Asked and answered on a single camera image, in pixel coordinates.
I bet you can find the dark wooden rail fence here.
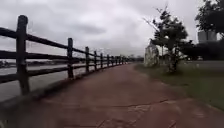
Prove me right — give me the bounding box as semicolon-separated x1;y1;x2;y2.
0;14;133;114

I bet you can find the pale building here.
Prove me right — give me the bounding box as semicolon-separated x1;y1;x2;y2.
197;30;218;44

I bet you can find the grey water surface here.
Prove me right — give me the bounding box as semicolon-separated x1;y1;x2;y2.
0;63;111;103

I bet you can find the grass field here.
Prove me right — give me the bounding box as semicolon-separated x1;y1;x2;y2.
134;59;224;113

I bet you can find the red paved path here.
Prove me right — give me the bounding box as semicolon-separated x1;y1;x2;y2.
0;63;224;128

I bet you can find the tall standing stone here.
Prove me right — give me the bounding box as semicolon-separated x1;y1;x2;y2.
143;40;161;69

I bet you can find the small leafy tree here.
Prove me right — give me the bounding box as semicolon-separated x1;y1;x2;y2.
143;5;194;74

